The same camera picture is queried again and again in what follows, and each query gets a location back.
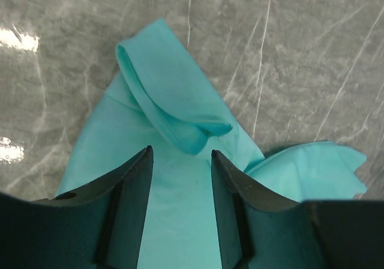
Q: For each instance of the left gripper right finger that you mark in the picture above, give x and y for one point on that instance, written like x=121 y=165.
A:
x=258 y=228

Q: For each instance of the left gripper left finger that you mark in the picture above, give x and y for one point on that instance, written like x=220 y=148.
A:
x=99 y=224

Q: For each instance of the teal t shirt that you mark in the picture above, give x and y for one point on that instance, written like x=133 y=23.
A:
x=161 y=98

